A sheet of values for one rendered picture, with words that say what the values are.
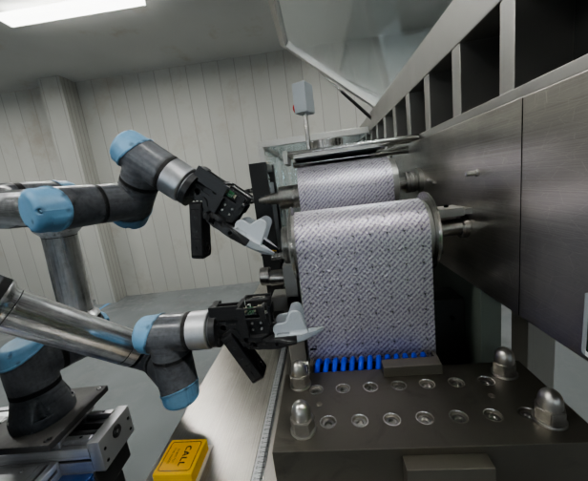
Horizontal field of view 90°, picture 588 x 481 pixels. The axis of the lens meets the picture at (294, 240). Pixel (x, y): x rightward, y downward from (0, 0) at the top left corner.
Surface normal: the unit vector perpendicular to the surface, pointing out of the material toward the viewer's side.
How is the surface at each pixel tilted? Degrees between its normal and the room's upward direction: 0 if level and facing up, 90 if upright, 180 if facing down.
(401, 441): 0
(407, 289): 90
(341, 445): 0
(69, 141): 90
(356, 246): 90
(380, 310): 90
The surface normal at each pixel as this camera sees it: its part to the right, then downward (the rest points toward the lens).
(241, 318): -0.08, 0.19
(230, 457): -0.12, -0.98
